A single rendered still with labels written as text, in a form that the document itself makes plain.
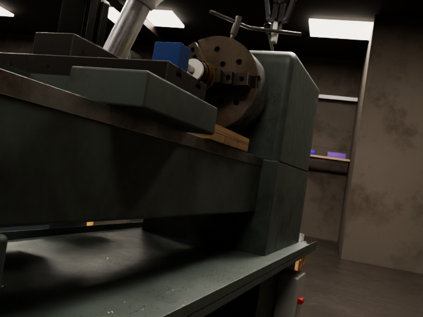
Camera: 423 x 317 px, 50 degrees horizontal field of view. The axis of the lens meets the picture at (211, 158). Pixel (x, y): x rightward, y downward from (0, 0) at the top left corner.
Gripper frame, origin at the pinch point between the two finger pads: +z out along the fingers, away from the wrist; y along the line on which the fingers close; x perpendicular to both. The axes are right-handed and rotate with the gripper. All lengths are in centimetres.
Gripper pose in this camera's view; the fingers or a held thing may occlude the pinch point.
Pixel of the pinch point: (275, 33)
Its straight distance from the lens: 166.2
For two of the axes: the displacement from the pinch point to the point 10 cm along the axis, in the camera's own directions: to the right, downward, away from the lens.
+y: 9.2, 1.3, -3.8
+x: 3.7, 0.9, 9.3
